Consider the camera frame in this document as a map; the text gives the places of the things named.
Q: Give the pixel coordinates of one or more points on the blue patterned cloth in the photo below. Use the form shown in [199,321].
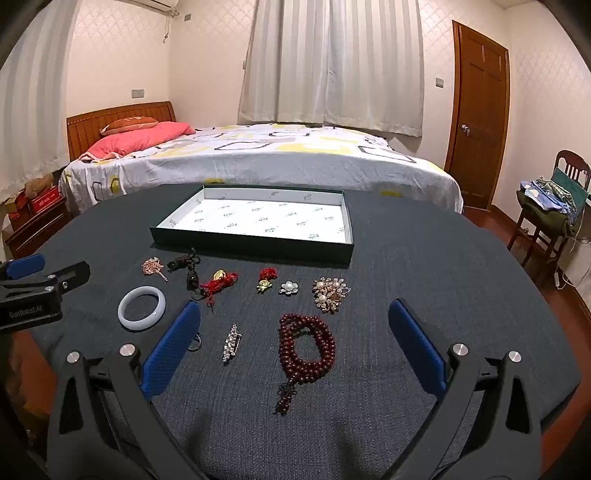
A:
[547,194]

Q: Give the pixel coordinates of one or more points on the brown teddy bear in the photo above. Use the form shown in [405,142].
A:
[39,183]

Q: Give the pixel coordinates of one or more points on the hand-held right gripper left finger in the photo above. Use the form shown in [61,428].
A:
[171,350]

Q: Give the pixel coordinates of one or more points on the brown wooden door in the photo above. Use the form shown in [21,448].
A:
[475,115]

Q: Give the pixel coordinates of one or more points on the sheer white curtain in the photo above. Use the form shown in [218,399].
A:
[32,115]

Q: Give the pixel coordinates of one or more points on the white window curtain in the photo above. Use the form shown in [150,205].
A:
[332,60]

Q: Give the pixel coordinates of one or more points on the dark green garment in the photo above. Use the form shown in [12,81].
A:
[540,217]

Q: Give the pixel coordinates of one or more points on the white power strip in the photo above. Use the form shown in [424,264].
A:
[565,280]

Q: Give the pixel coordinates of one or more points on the bed with printed white sheet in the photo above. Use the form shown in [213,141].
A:
[277,161]

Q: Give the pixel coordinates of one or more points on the orange pillow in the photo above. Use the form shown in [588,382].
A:
[129,124]

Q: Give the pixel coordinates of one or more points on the wooden headboard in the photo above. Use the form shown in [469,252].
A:
[87,124]

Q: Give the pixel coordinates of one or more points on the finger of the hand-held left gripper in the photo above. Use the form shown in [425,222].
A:
[60,279]
[25,266]

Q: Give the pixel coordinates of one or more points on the wooden nightstand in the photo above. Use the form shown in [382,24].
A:
[32,230]

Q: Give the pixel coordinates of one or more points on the silver crystal hair clip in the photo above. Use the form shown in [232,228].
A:
[231,344]

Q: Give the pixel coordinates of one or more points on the wall switch panel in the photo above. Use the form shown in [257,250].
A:
[138,93]

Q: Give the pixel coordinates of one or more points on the red box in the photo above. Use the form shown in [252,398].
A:
[46,201]

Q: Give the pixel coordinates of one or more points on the wooden chair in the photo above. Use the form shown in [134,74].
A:
[570,161]

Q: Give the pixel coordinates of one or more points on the dark green tray box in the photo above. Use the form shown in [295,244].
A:
[254,212]

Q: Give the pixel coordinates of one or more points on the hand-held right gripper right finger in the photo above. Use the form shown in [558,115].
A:
[415,341]

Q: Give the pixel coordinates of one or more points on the white jade bangle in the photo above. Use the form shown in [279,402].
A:
[122,309]

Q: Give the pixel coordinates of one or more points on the gold figurine red knot charm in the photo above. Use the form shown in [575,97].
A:
[264,286]

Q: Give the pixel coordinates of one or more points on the small pearl flower brooch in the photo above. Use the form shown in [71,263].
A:
[288,288]

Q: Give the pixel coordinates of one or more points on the white air conditioner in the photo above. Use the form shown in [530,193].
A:
[147,2]

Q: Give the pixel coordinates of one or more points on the teal board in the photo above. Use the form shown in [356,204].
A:
[570,184]

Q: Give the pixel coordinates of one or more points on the pink blanket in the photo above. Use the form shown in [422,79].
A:
[134,141]

